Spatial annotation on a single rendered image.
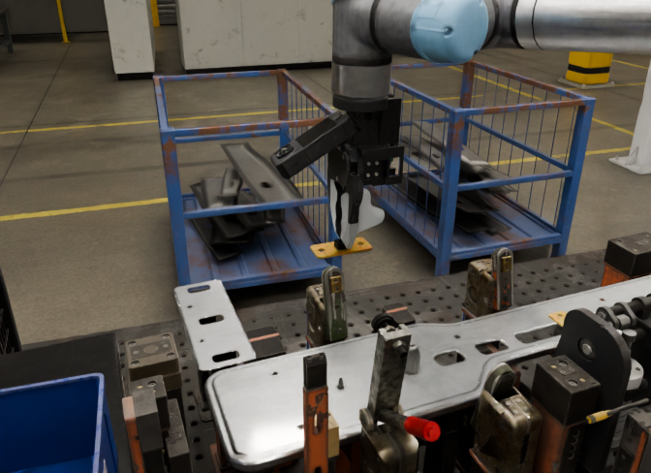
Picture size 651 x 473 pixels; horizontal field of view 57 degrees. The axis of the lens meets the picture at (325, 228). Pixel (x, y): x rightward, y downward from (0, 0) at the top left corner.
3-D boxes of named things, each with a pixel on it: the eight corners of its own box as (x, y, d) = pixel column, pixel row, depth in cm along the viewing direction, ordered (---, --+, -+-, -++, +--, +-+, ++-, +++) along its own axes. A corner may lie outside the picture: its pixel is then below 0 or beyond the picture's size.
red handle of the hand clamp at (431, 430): (390, 401, 83) (448, 418, 68) (394, 418, 83) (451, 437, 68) (363, 409, 82) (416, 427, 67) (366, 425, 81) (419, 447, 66)
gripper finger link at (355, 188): (363, 226, 79) (364, 162, 76) (353, 228, 79) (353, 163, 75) (349, 214, 83) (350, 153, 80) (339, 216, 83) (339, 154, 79)
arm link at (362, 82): (345, 68, 70) (321, 56, 77) (344, 107, 72) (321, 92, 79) (402, 65, 73) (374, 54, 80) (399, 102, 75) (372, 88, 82)
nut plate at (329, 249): (362, 238, 88) (362, 231, 88) (373, 249, 85) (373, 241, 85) (309, 247, 86) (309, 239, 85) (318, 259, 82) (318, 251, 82)
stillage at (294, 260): (170, 222, 391) (152, 75, 350) (289, 208, 411) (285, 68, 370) (183, 323, 287) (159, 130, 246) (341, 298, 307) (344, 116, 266)
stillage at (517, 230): (356, 203, 419) (360, 65, 379) (457, 190, 442) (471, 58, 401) (438, 287, 317) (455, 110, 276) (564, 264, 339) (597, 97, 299)
